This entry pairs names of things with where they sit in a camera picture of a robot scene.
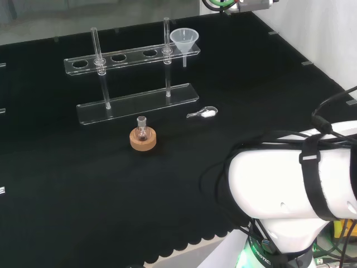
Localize glass weighing funnel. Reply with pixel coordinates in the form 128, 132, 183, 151
186, 106, 218, 119

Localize cork ring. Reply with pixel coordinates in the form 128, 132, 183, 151
129, 127, 157, 154

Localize small round-bottom glass flask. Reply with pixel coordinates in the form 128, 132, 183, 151
135, 116, 149, 141

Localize black bench cloth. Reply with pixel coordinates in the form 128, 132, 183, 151
0, 11, 357, 268

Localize yellow stop button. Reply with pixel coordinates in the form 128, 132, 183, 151
332, 219, 350, 238

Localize clear acrylic funnel stand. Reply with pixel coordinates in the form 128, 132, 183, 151
64, 17, 201, 126

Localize translucent plastic funnel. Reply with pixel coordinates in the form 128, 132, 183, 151
170, 28, 200, 68

